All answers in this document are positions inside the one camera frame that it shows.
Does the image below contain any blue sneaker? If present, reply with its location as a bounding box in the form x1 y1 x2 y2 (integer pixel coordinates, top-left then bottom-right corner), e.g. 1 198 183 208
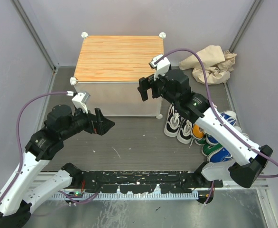
207 147 232 163
220 110 237 126

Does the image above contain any green sneaker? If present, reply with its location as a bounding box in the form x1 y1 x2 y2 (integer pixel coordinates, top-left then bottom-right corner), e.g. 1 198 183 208
195 137 207 146
201 144 222 157

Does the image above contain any green sneaker left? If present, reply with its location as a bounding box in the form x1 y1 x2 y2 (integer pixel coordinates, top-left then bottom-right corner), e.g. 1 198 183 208
195 137 207 146

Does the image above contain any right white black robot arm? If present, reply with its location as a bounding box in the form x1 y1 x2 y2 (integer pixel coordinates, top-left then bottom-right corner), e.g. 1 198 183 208
138 69 273 188

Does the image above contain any blue sneaker lower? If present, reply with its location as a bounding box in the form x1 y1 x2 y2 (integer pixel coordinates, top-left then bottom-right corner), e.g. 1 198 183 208
207 147 232 163

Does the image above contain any orange sneaker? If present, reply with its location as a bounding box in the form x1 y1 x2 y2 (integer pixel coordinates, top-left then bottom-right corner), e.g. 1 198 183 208
205 133 219 145
191 124 205 140

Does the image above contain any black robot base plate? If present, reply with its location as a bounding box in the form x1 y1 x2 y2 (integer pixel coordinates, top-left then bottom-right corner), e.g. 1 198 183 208
70 170 224 194

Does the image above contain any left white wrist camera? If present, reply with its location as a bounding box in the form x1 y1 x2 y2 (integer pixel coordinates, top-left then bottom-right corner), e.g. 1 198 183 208
72 92 90 114

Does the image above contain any green sneaker lower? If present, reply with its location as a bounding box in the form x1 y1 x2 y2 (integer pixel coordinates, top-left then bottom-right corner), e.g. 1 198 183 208
201 144 222 157

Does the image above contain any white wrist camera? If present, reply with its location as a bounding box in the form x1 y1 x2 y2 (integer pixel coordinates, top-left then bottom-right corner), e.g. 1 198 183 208
149 54 171 81
72 92 90 114

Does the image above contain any black white sneaker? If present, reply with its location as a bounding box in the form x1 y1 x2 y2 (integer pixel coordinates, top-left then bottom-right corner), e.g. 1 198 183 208
177 119 193 144
164 104 182 137

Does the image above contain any blue sneaker upper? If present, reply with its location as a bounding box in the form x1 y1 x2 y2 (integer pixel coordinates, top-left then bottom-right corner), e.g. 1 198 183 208
220 110 237 126

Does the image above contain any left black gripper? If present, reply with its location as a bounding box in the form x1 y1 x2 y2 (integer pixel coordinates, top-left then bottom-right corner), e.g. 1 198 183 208
60 104 114 140

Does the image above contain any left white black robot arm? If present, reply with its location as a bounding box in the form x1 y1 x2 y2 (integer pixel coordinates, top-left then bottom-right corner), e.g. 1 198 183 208
0 105 115 228

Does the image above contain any crumpled beige cloth bag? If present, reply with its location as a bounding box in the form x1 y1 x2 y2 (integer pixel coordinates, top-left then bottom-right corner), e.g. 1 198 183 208
179 45 237 85

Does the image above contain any white translucent cabinet door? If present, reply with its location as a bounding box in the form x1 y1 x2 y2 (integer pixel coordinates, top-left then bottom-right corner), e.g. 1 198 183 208
74 82 162 116

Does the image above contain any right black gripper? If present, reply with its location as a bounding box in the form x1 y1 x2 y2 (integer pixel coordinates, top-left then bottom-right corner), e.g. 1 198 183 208
138 71 179 106

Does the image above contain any wood grain shoe cabinet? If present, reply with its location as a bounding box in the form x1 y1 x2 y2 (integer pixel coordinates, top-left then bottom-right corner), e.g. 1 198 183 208
70 32 167 119

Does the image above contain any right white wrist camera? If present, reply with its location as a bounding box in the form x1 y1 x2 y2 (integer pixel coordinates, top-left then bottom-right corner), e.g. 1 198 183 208
149 54 171 81

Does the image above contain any slotted grey cable duct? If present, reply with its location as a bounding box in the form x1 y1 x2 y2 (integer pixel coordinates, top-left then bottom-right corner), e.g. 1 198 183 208
51 191 199 200

